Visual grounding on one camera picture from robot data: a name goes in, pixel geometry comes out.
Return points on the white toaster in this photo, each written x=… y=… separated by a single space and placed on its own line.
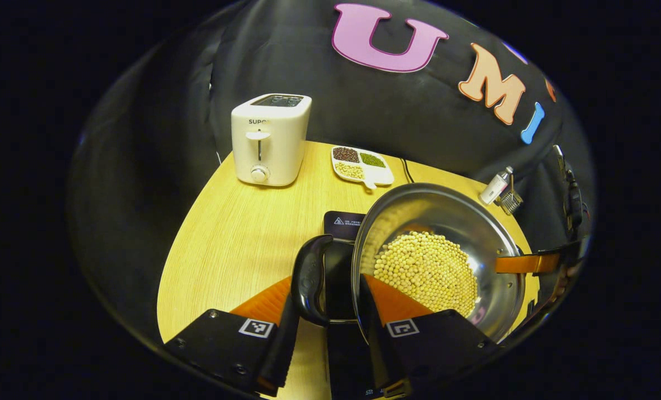
x=275 y=150

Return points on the stainless steel pot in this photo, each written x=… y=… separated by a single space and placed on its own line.
x=447 y=216

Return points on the black camera stand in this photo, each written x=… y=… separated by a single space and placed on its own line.
x=574 y=205

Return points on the white plastic bottle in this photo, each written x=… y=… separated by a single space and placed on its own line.
x=494 y=189

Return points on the pile of soybeans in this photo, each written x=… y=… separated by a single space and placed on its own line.
x=425 y=266

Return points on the white divided bean dish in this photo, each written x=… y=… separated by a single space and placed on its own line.
x=377 y=175

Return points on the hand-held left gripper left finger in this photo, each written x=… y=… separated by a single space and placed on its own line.
x=286 y=350

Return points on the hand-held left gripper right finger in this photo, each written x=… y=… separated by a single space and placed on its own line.
x=377 y=344

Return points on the black induction cooktop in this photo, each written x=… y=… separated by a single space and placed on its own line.
x=344 y=225

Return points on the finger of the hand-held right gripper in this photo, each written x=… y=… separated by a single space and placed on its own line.
x=525 y=263

